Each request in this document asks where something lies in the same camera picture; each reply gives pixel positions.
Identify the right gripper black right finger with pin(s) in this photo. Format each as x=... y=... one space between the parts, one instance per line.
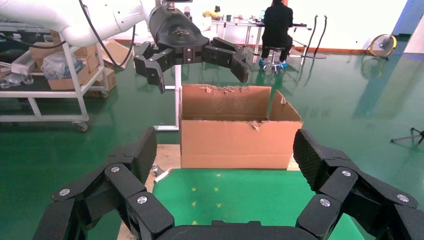
x=308 y=159

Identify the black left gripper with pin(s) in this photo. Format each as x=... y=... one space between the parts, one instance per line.
x=179 y=33

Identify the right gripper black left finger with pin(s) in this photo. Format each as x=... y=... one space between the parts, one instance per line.
x=144 y=155

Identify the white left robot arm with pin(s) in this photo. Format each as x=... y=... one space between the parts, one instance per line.
x=82 y=20

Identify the flat cardboard sheet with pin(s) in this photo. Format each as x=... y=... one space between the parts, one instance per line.
x=114 y=51

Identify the large open cardboard carton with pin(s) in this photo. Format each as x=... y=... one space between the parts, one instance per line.
x=232 y=145

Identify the brown cardboard box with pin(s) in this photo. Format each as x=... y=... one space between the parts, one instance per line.
x=66 y=82
x=109 y=79
x=86 y=53

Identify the silver spring clamp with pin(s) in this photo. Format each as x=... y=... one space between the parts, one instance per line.
x=164 y=175

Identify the yellow object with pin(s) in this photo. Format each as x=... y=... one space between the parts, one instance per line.
x=212 y=14

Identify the dark cup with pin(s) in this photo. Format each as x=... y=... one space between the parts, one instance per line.
x=228 y=18

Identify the white desk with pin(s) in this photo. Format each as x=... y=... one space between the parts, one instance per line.
x=238 y=22

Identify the green cloth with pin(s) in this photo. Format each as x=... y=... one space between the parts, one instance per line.
x=248 y=198

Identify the wheeled stool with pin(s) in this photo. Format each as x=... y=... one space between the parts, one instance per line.
x=273 y=63

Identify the person in black clothes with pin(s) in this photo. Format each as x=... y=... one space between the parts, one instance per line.
x=276 y=26

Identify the black tripod stand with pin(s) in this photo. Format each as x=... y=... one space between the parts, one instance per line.
x=412 y=135

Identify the white wheeled shelf cart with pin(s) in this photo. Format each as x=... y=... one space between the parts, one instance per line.
x=39 y=94

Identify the clear plastic bag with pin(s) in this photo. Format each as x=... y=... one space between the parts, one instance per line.
x=56 y=66

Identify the yellow floor fan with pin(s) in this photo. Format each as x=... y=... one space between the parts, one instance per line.
x=382 y=46

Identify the white metal stand frame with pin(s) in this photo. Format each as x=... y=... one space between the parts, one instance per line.
x=177 y=76

